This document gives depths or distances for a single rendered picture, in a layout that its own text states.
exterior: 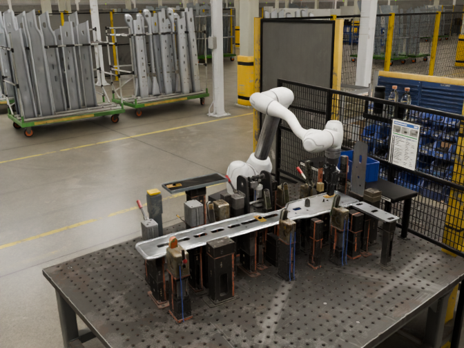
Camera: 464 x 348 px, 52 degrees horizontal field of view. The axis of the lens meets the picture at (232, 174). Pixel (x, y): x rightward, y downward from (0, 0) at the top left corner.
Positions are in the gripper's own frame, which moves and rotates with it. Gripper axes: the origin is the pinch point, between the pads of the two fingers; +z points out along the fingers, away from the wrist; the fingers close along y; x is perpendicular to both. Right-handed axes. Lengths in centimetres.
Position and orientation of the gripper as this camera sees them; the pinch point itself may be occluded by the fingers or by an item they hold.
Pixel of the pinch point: (330, 189)
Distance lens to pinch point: 288.4
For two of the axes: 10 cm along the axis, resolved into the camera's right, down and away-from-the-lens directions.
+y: 5.1, 2.8, -8.1
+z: 0.1, 9.4, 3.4
